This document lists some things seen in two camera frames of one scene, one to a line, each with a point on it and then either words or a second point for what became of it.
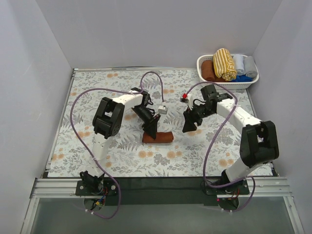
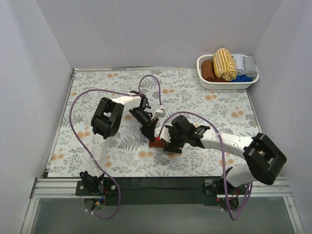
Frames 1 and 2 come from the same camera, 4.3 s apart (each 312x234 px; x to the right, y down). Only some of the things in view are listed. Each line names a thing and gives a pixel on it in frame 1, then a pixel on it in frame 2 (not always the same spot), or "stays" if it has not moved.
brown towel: [166, 137] → [161, 143]
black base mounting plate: [159, 191] stays
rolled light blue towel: [238, 59] stays
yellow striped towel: [224, 65] stays
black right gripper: [191, 117] → [170, 140]
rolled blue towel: [243, 78] stays
